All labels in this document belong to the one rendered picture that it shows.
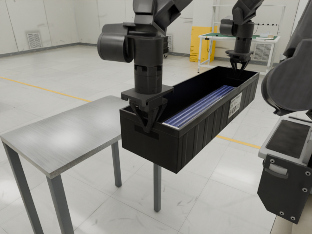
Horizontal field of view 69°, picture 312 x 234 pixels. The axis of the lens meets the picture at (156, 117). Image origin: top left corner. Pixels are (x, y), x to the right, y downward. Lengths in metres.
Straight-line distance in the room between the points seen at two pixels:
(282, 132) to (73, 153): 0.77
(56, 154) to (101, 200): 0.95
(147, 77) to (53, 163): 0.65
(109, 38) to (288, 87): 0.32
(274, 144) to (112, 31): 0.47
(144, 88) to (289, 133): 0.44
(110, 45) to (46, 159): 0.66
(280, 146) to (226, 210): 1.29
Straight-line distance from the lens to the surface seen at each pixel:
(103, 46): 0.47
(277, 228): 0.77
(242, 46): 0.93
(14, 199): 2.17
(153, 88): 0.45
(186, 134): 0.49
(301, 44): 0.38
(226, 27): 0.97
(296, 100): 0.37
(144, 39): 0.43
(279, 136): 0.69
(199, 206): 1.86
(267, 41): 4.84
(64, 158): 1.00
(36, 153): 1.07
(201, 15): 6.24
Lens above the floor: 1.35
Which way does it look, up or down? 26 degrees down
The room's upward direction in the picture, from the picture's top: straight up
